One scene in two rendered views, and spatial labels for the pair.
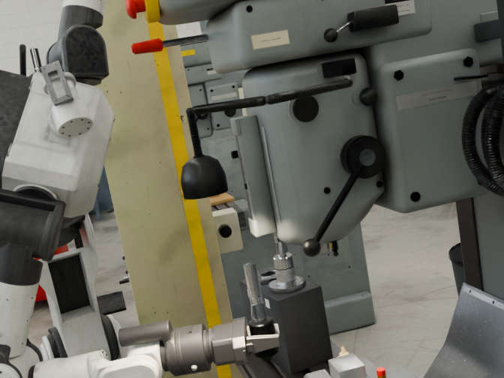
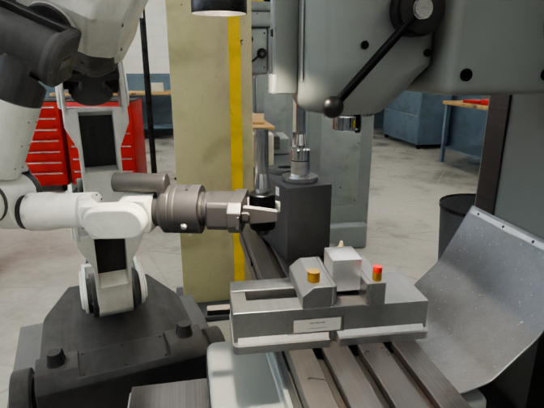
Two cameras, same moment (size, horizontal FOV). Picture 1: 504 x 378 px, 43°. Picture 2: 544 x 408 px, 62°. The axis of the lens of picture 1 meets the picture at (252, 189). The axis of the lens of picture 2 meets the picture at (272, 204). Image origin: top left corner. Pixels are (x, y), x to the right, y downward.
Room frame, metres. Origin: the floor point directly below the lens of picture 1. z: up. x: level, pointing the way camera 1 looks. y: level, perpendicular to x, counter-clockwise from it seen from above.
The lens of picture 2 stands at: (0.37, -0.03, 1.39)
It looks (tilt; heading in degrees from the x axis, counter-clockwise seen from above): 17 degrees down; 3
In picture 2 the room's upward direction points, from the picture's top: straight up
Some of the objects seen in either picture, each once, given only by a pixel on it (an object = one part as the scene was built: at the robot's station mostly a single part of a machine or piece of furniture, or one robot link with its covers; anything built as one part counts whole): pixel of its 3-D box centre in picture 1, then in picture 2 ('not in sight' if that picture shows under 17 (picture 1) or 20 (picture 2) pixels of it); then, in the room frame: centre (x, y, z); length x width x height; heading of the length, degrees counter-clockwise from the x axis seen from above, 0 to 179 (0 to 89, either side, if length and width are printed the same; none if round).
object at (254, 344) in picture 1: (263, 343); (260, 215); (1.11, 0.03, 1.13); 0.06 x 0.02 x 0.03; 88
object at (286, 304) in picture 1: (283, 315); (291, 207); (1.53, -0.02, 1.02); 0.22 x 0.12 x 0.20; 24
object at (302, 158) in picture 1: (311, 148); (355, 6); (1.14, -0.12, 1.47); 0.21 x 0.19 x 0.32; 13
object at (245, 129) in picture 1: (253, 175); (282, 23); (1.12, -0.01, 1.44); 0.04 x 0.04 x 0.21; 13
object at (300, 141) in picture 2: (277, 232); (300, 125); (1.48, -0.04, 1.24); 0.03 x 0.03 x 0.11
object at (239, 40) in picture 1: (313, 27); not in sight; (1.15, -0.16, 1.68); 0.34 x 0.24 x 0.10; 103
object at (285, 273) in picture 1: (284, 271); (299, 163); (1.48, -0.04, 1.15); 0.05 x 0.05 x 0.06
